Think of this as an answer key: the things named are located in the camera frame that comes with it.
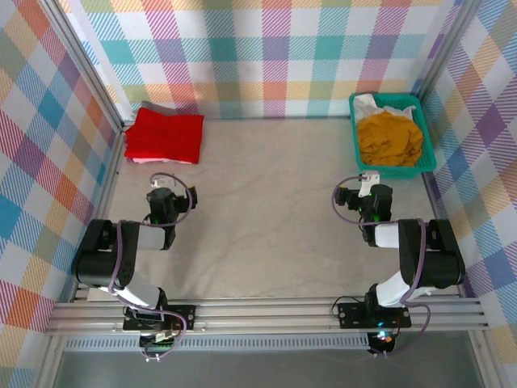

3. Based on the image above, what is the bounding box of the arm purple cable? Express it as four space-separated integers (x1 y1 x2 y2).
331 175 430 357
108 172 191 361

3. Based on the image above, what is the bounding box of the teal plastic basket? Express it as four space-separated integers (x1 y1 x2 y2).
348 91 439 180

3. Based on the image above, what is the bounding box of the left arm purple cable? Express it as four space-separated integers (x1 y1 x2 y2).
108 172 191 361

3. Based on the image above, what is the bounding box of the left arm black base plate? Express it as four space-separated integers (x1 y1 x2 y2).
122 303 197 332

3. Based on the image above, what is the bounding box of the yellow printed t-shirt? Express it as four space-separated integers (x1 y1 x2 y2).
355 112 425 167

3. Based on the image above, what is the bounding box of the long aluminium base rail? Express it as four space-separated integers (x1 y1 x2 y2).
44 297 492 336

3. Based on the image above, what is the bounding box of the grey slotted cable duct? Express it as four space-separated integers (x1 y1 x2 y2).
64 337 372 352

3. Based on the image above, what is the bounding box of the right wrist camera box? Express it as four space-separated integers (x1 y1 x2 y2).
335 171 381 211

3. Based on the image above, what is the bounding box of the red folded t-shirt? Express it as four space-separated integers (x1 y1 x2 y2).
124 107 205 165

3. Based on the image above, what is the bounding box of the aluminium frame post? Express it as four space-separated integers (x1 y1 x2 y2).
40 0 124 131
411 0 485 118

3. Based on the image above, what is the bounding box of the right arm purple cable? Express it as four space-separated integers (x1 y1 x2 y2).
331 175 430 357

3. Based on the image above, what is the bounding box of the pink folded t-shirt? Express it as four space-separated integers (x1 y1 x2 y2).
129 156 195 166

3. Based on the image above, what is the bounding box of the white crumpled t-shirt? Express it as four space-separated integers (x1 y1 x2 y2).
353 93 418 124

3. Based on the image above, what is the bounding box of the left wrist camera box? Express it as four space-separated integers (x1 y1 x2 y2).
183 184 200 212

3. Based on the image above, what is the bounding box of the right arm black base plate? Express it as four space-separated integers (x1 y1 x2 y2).
337 301 412 329

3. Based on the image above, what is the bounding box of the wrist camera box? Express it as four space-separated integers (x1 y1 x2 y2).
335 171 381 211
183 184 200 212

